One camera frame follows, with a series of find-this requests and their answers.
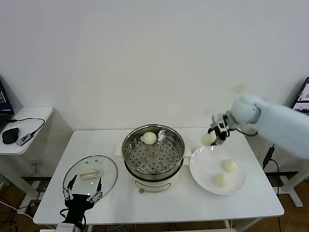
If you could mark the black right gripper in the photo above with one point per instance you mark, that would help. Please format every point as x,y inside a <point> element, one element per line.
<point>223,136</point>

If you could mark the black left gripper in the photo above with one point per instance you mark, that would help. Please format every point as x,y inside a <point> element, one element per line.
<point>78,205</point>

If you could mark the white steamed baozi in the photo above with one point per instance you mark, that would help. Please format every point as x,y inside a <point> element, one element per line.
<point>149,138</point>
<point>229,166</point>
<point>207,140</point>
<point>220,180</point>

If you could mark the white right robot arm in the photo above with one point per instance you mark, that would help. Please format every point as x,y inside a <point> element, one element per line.
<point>277,125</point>

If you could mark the perforated steel steamer basket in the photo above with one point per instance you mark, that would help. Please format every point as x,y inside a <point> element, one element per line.
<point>154,157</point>

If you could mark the white work table leg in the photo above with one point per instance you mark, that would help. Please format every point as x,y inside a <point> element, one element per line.
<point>90,228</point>
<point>227,224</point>

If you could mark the white round plate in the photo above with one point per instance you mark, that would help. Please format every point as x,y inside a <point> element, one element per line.
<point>205,174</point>

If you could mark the cream electric cooking pot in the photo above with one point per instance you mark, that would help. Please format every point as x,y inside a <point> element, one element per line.
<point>154,184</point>

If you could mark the grey usb hub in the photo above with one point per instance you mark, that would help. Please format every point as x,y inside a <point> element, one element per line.
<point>24,139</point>

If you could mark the white side table with mouse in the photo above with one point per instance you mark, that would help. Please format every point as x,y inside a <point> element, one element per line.
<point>36,113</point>

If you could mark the black computer mouse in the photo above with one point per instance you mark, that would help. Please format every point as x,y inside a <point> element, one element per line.
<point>10,135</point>

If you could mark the grey laptop with bright screen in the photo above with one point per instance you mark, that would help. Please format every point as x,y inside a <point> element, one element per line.
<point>301,96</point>

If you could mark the white side table with label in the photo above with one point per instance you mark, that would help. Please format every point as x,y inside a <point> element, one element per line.
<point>297,195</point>

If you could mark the black laptop with dark screen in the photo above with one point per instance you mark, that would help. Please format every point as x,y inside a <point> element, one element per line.
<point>4,101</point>

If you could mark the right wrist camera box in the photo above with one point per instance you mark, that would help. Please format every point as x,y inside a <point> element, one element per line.
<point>220,126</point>

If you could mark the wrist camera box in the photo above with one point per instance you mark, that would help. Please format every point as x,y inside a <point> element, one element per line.
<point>65,227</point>
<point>220,126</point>

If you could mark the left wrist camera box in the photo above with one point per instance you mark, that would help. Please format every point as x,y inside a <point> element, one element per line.
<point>65,227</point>

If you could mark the white wall outlet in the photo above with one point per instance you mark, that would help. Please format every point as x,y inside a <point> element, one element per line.
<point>35,163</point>

